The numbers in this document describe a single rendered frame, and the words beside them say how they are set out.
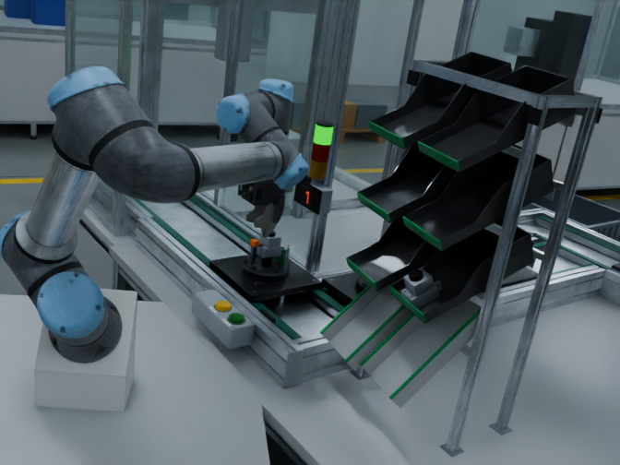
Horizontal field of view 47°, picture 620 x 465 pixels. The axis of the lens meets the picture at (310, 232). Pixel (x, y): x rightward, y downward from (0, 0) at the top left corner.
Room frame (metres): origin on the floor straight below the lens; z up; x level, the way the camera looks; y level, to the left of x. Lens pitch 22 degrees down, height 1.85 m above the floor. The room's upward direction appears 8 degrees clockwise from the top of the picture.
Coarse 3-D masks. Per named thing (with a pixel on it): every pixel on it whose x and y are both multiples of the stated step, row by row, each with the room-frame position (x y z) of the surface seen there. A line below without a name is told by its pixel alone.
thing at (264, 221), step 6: (270, 204) 1.51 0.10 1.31; (264, 210) 1.50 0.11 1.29; (270, 210) 1.51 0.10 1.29; (264, 216) 1.50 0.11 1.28; (270, 216) 1.52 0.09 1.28; (258, 222) 1.50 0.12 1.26; (264, 222) 1.51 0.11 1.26; (270, 222) 1.51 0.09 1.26; (276, 222) 1.51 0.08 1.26; (264, 228) 1.51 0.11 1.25; (270, 228) 1.51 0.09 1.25; (264, 234) 1.53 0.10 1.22
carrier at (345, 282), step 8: (352, 272) 1.95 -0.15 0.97; (328, 280) 1.87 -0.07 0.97; (336, 280) 1.87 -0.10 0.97; (344, 280) 1.88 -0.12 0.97; (352, 280) 1.89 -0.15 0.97; (360, 280) 1.86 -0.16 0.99; (328, 288) 1.85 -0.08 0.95; (336, 288) 1.83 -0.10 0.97; (344, 288) 1.83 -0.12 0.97; (352, 288) 1.84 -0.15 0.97; (360, 288) 1.82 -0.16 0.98; (344, 296) 1.79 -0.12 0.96; (352, 296) 1.79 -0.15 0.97
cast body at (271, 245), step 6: (270, 234) 1.85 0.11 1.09; (276, 234) 1.88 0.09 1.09; (264, 240) 1.85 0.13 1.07; (270, 240) 1.84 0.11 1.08; (276, 240) 1.86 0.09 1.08; (264, 246) 1.85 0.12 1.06; (270, 246) 1.85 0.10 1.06; (276, 246) 1.86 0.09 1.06; (282, 246) 1.89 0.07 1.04; (258, 252) 1.85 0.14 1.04; (264, 252) 1.83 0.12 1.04; (270, 252) 1.85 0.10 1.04; (276, 252) 1.86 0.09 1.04
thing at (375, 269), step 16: (400, 224) 1.56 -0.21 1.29; (384, 240) 1.54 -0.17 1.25; (400, 240) 1.55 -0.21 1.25; (416, 240) 1.54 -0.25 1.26; (352, 256) 1.50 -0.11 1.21; (368, 256) 1.52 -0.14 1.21; (384, 256) 1.50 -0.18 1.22; (400, 256) 1.49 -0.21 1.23; (416, 256) 1.43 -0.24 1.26; (368, 272) 1.46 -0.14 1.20; (384, 272) 1.44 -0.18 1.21; (400, 272) 1.41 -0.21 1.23
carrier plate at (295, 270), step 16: (240, 256) 1.94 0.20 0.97; (224, 272) 1.82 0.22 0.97; (240, 272) 1.84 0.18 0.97; (304, 272) 1.90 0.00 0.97; (240, 288) 1.75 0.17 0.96; (256, 288) 1.75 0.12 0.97; (272, 288) 1.77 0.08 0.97; (288, 288) 1.78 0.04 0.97; (304, 288) 1.81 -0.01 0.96; (320, 288) 1.85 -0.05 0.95
